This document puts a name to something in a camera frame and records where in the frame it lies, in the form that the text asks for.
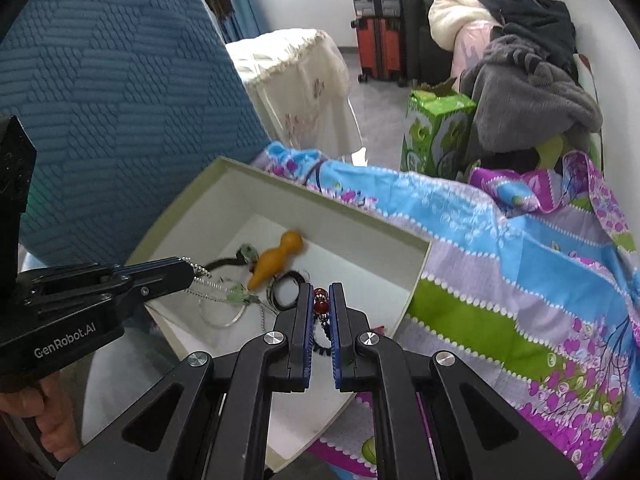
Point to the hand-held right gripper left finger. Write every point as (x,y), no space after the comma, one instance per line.
(306,340)

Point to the pink hair clip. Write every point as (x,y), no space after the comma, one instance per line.
(378,331)

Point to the green hair clip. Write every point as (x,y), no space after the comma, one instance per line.
(237,294)

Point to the silver bangle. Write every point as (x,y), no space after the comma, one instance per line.
(239,318)

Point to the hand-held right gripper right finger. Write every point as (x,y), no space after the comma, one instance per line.
(336,345)

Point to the blue textured cushion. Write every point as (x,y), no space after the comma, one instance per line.
(125,85)

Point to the blue curtain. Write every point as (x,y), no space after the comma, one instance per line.
(240,5)

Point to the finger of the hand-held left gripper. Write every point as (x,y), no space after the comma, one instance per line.
(160,286)
(160,269)

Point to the black garment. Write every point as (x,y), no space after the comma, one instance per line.
(530,15)

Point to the cream blanket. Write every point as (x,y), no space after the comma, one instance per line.
(460,10)

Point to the beige patterned pillow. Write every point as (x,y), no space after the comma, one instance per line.
(295,90)

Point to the person's left hand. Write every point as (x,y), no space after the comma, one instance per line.
(50,410)

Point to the grey fleece garment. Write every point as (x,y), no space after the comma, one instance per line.
(525,100)

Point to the red suitcase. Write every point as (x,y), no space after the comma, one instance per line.
(380,50)

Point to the green carton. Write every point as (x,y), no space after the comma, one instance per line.
(435,130)

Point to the colourful printed bedsheet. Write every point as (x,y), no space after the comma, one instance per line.
(500,270)

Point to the orange gourd pendant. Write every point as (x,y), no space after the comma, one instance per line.
(272,260)

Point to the pink cloth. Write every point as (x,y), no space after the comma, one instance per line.
(472,50)

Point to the black chair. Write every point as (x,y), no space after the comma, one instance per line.
(417,35)

